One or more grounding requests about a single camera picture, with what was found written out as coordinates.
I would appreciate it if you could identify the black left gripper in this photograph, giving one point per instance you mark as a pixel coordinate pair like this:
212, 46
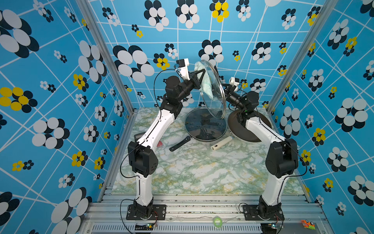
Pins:
195, 83

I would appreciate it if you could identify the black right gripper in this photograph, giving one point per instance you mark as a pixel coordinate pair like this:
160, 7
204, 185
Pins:
230, 96

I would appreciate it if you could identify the glass lid of wok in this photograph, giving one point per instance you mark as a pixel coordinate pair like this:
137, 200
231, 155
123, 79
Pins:
217, 108

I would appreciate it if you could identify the light green cloth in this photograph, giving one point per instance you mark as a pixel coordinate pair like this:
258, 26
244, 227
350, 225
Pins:
206, 83

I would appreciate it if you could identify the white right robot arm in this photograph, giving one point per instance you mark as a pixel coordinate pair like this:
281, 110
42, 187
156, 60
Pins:
282, 157

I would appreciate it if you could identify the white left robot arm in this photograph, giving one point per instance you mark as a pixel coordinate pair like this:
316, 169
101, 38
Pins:
142, 158

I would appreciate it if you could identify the black frying pan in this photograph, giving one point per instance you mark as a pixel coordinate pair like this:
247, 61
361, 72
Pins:
198, 128

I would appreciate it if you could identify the black desktop calculator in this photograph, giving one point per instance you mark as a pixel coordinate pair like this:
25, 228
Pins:
138, 136

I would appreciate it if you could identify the green tape roll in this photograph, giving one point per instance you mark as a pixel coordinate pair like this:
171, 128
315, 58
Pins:
217, 222

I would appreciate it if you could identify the right green circuit board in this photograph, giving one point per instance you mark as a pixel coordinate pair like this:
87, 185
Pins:
269, 228

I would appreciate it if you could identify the green circuit board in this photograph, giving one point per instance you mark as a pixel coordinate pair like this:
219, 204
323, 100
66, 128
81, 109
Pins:
144, 227
269, 228

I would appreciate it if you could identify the orange toy car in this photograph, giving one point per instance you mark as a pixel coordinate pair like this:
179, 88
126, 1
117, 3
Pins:
308, 224

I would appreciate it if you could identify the left green circuit board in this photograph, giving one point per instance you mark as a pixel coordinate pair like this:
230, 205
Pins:
144, 227

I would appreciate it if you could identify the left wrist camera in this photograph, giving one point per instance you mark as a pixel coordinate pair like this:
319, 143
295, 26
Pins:
182, 68

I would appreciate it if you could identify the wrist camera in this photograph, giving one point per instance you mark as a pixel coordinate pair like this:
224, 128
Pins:
182, 68
234, 81

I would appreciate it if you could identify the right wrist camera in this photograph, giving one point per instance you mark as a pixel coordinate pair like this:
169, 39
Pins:
234, 81

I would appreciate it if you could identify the dark wok with beige handle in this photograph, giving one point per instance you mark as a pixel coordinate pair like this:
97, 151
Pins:
237, 131

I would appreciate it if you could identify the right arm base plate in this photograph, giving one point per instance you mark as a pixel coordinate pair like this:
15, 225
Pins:
262, 212

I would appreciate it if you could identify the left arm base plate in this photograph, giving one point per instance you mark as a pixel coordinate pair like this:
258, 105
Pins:
152, 212

